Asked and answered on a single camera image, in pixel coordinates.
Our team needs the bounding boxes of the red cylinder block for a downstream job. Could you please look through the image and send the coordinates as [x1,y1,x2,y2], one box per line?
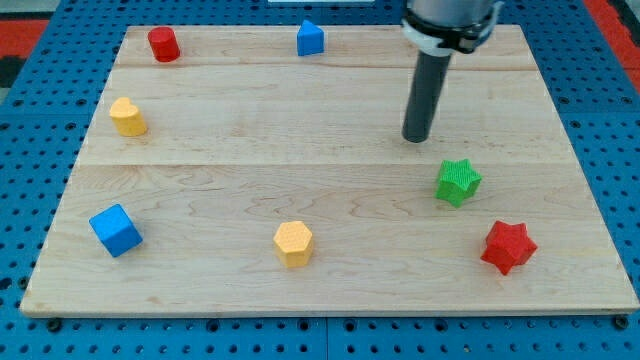
[147,26,181,62]

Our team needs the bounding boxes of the blue cube block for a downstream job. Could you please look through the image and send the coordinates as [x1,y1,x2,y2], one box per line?
[89,204,143,258]

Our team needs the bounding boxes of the red star block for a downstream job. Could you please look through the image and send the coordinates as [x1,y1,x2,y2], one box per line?
[481,221,538,275]

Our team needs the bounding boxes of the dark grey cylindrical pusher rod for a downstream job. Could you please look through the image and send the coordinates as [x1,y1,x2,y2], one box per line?
[402,52,451,143]

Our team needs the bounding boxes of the yellow heart block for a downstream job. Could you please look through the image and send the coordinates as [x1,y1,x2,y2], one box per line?
[109,97,147,137]

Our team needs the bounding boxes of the yellow hexagon block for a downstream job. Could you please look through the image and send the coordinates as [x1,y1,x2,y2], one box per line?
[273,221,314,268]

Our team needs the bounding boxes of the light wooden board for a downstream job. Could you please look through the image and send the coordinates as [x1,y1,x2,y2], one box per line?
[20,26,639,318]

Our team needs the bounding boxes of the green star block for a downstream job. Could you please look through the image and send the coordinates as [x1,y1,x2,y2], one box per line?
[435,159,482,208]

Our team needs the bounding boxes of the blue triangle block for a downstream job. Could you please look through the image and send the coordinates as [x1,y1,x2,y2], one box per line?
[296,20,325,57]

